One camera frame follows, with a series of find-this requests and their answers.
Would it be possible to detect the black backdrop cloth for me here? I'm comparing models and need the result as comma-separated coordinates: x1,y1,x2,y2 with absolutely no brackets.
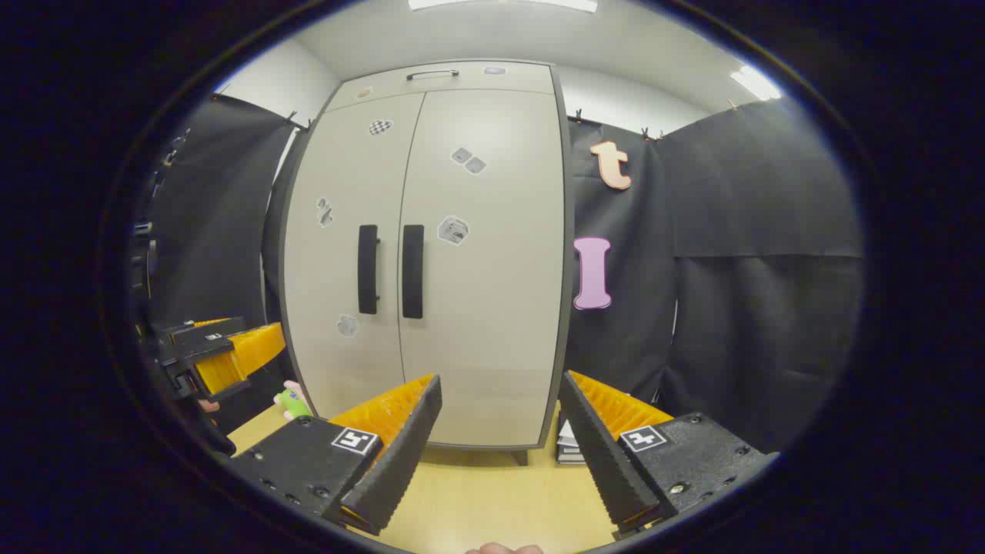
566,98,864,456
145,94,310,433

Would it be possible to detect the long ceiling light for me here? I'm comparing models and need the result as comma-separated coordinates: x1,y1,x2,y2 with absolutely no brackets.
408,0,599,13
730,65,783,102

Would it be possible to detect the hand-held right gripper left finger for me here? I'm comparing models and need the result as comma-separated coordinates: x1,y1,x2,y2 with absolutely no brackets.
229,374,444,537

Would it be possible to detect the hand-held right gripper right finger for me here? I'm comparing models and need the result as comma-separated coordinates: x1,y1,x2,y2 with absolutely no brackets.
559,370,780,539

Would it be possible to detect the green and pink plush toy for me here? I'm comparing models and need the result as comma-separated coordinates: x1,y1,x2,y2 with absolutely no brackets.
275,380,313,421

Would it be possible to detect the grey cabinet door checkered sticker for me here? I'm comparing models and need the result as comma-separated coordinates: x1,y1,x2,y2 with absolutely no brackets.
283,94,426,420

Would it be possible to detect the grey cabinet top drawer front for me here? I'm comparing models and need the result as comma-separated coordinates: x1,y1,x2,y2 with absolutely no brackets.
335,62,556,110

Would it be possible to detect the grey cabinet door cube sticker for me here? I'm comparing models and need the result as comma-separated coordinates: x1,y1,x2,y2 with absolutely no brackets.
398,88,569,449

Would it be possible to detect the stack of white booklets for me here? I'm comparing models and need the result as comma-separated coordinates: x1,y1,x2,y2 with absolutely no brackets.
555,418,587,467

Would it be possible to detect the grey double-door shoe cabinet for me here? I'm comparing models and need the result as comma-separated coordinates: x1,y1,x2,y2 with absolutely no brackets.
279,60,576,466

